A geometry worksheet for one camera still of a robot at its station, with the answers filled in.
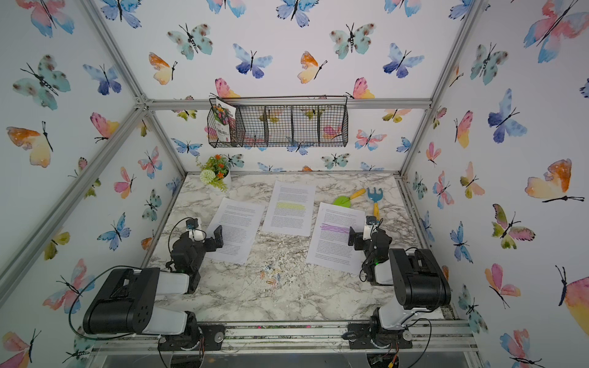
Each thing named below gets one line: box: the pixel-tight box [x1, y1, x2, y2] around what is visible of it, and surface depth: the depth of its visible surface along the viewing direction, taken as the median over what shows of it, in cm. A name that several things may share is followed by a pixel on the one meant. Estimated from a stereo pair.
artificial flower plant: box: [194, 154, 232, 196], surface depth 103 cm
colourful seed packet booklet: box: [212, 98, 237, 144], surface depth 91 cm
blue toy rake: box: [366, 187, 384, 221], surface depth 111 cm
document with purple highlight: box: [306, 202, 366, 276], surface depth 99 cm
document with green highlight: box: [261, 180, 317, 237], surface depth 109 cm
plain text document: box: [204, 197, 266, 265], surface depth 103 cm
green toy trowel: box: [332, 188, 366, 208], surface depth 110 cm
